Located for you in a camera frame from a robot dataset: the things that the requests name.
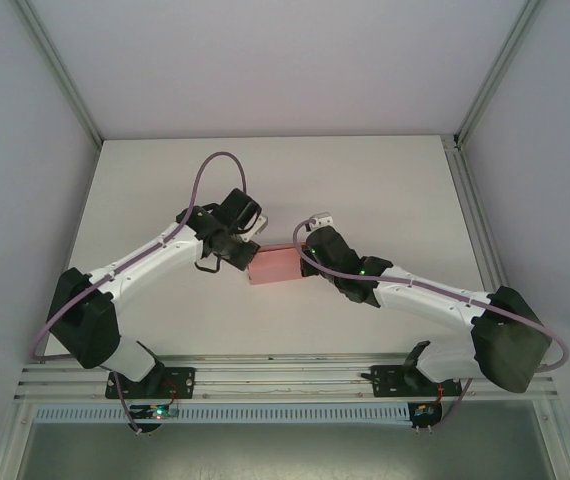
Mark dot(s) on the aluminium left frame post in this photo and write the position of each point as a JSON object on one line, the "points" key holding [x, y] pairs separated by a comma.
{"points": [[60, 70]]}

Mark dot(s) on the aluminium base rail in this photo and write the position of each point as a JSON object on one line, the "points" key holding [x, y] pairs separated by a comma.
{"points": [[285, 377]]}

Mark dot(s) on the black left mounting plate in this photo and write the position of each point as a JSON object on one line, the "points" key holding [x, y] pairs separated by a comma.
{"points": [[180, 382]]}

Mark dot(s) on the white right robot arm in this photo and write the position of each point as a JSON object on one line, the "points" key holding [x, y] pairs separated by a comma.
{"points": [[445, 300]]}

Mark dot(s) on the left circuit board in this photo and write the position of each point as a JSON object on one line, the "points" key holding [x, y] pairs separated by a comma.
{"points": [[157, 411]]}

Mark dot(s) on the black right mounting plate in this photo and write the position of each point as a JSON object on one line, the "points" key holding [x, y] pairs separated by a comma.
{"points": [[385, 382]]}

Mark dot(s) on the right circuit board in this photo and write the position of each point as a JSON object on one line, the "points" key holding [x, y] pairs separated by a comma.
{"points": [[424, 411]]}

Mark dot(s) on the circuit board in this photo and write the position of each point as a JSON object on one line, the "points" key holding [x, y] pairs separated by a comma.
{"points": [[424, 411], [157, 411]]}

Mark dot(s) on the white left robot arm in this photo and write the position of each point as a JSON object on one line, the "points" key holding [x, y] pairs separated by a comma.
{"points": [[130, 270]]}

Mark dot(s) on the black mounting plate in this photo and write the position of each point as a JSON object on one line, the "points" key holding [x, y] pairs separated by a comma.
{"points": [[180, 382], [385, 382]]}

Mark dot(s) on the pink paper box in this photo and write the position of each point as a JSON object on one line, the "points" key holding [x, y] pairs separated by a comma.
{"points": [[275, 265]]}

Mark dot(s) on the aluminium side frame rail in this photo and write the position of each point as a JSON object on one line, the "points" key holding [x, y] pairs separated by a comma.
{"points": [[480, 235]]}

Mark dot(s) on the aluminium right frame post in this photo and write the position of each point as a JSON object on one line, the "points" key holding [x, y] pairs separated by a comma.
{"points": [[497, 70]]}

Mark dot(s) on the aluminium frame post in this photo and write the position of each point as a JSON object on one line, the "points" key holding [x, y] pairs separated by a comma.
{"points": [[60, 70], [497, 70]]}

